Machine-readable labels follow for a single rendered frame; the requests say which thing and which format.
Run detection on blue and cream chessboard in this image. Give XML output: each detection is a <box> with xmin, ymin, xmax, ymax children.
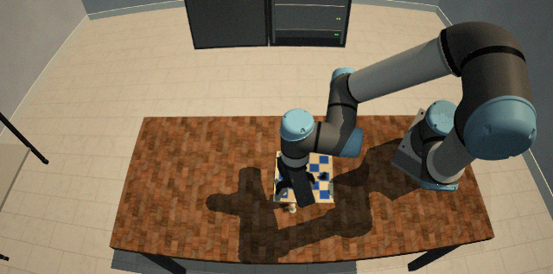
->
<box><xmin>273</xmin><ymin>152</ymin><xmax>334</xmax><ymax>203</ymax></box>

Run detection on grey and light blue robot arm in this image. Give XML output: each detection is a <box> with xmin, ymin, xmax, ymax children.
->
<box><xmin>279</xmin><ymin>22</ymin><xmax>537</xmax><ymax>192</ymax></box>

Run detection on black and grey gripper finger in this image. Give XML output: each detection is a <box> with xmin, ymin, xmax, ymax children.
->
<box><xmin>308</xmin><ymin>173</ymin><xmax>315</xmax><ymax>190</ymax></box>
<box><xmin>275</xmin><ymin>178</ymin><xmax>288</xmax><ymax>201</ymax></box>

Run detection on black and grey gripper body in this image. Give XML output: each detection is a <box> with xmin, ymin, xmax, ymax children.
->
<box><xmin>276</xmin><ymin>156</ymin><xmax>309</xmax><ymax>188</ymax></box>

